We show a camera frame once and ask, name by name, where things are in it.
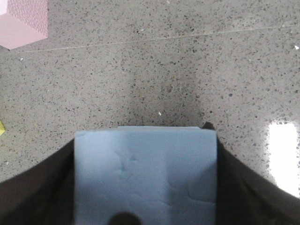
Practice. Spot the light blue smooth foam cube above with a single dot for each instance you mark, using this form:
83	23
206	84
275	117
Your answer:
162	175

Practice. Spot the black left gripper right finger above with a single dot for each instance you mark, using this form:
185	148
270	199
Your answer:
244	197

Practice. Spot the yellow foam cube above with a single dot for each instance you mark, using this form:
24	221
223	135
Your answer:
2	128

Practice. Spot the pink foam cube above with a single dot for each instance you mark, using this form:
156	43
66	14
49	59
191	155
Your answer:
23	22

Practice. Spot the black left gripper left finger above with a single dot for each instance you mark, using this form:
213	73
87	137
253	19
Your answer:
43	194

